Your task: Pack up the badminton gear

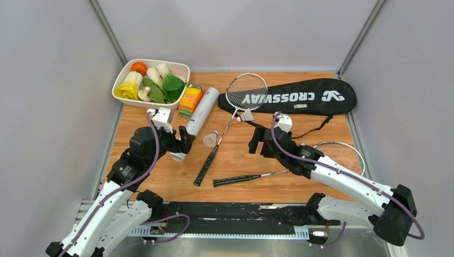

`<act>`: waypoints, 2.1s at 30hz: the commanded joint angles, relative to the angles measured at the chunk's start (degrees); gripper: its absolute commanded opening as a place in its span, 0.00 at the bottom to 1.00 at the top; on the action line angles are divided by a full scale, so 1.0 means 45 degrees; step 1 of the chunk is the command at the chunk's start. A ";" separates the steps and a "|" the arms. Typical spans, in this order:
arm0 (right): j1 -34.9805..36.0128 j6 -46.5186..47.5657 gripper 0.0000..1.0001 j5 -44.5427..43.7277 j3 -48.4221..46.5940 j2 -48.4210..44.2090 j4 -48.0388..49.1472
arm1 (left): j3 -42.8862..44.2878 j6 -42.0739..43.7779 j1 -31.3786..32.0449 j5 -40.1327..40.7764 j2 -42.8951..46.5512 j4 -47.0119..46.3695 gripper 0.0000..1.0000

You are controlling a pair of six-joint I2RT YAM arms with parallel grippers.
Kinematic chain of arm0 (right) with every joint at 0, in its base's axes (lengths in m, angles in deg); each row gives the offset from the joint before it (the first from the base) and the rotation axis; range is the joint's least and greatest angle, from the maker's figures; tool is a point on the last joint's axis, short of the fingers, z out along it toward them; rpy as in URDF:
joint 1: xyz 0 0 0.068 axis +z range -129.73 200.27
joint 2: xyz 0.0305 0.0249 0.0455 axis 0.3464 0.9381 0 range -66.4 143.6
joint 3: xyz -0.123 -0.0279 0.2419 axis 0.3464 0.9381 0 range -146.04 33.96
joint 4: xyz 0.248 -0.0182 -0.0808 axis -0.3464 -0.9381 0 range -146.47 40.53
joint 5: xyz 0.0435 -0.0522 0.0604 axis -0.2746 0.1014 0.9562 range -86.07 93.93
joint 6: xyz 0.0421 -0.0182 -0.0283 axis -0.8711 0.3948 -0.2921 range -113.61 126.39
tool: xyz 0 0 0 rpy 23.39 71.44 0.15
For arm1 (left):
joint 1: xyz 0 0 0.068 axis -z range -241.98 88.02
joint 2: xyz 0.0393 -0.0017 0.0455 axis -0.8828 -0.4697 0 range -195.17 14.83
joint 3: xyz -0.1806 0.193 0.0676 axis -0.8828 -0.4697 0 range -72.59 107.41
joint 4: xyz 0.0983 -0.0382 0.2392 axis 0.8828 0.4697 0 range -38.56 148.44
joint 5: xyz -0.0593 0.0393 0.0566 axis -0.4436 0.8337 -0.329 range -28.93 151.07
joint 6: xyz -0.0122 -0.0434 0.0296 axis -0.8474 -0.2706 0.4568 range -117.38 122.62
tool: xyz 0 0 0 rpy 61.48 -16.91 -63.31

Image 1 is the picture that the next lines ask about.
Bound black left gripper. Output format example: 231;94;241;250
146;119;196;166

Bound white shuttlecock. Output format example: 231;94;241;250
236;110;254;122
202;130;218;148

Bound white shuttlecock tube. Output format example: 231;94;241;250
169;87;221;163

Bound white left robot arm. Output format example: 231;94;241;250
46;125;195;256

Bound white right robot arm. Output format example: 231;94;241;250
248;127;425;246

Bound white racket on bag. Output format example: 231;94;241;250
193;73;268;186

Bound packaged colourful sponges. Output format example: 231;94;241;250
178;84;203;119

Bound green toy bok choy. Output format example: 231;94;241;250
156;63;185;102

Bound toy mushroom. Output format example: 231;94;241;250
138;86;152;102

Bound white toy bok choy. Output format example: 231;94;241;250
146;67;163;90

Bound white plastic tray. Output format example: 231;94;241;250
111;59;190;110

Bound black racket bag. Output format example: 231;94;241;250
218;78;357;125

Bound yellow toy cabbage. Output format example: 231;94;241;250
113;71;143;100

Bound orange toy pumpkin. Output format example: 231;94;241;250
131;62;148;76

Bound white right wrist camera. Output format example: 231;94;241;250
273;112;293;133

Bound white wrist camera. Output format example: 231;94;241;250
147;107;174;133
273;112;293;133

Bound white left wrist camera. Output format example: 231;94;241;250
147;107;174;133

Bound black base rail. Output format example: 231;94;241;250
74;200;355;245

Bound white racket with red strings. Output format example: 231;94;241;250
213;141;366;188

